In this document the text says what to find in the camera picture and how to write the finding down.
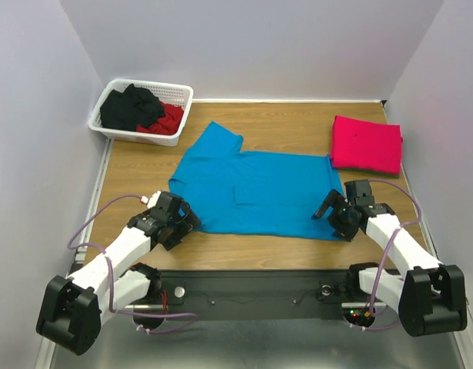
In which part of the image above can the blue t shirt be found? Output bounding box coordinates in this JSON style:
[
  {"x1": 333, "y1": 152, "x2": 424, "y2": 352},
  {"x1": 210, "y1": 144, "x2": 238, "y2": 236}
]
[{"x1": 168, "y1": 122, "x2": 341, "y2": 241}]

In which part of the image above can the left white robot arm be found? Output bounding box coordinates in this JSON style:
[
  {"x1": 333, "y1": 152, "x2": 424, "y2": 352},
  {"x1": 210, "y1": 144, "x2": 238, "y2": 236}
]
[{"x1": 35, "y1": 191, "x2": 201, "y2": 355}]

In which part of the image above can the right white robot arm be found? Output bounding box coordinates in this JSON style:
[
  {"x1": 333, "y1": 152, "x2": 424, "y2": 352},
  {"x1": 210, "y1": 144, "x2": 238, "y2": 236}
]
[{"x1": 312, "y1": 180, "x2": 468, "y2": 337}]

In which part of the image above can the folded pink t shirt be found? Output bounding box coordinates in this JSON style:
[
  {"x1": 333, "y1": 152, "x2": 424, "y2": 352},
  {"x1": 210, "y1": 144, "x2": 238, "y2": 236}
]
[{"x1": 330, "y1": 115, "x2": 403, "y2": 177}]

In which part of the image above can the dark red t shirt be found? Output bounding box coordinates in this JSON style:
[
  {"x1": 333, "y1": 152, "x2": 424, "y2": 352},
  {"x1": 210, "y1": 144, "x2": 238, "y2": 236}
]
[{"x1": 136, "y1": 102, "x2": 185, "y2": 135}]

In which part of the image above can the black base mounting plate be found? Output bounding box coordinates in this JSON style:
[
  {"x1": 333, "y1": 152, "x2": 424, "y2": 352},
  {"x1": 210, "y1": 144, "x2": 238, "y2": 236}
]
[{"x1": 132, "y1": 269, "x2": 379, "y2": 322}]

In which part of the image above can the white plastic laundry basket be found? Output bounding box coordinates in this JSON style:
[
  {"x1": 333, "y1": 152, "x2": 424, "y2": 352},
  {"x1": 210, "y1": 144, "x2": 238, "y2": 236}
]
[{"x1": 88, "y1": 78, "x2": 194, "y2": 147}]

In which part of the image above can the black t shirt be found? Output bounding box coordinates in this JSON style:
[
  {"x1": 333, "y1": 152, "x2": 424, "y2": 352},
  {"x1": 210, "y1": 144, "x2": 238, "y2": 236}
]
[{"x1": 100, "y1": 84, "x2": 165, "y2": 131}]

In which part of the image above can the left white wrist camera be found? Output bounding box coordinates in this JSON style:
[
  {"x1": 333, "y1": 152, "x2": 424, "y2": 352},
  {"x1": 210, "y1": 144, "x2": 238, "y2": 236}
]
[{"x1": 140, "y1": 191, "x2": 162, "y2": 208}]

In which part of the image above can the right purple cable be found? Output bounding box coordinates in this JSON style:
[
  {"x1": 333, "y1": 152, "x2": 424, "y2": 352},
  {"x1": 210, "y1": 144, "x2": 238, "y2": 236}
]
[{"x1": 351, "y1": 178, "x2": 422, "y2": 332}]

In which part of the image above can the purple cable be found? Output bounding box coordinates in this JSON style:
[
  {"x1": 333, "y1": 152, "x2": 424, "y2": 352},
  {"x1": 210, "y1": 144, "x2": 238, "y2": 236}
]
[
  {"x1": 67, "y1": 194, "x2": 198, "y2": 334},
  {"x1": 351, "y1": 178, "x2": 422, "y2": 332}
]

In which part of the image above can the aluminium extrusion frame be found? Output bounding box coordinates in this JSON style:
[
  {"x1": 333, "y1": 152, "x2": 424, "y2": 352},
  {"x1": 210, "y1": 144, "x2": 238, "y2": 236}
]
[{"x1": 35, "y1": 138, "x2": 113, "y2": 369}]

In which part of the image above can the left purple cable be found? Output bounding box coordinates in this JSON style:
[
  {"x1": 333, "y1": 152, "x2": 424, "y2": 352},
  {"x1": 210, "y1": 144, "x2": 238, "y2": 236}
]
[{"x1": 67, "y1": 194, "x2": 198, "y2": 334}]

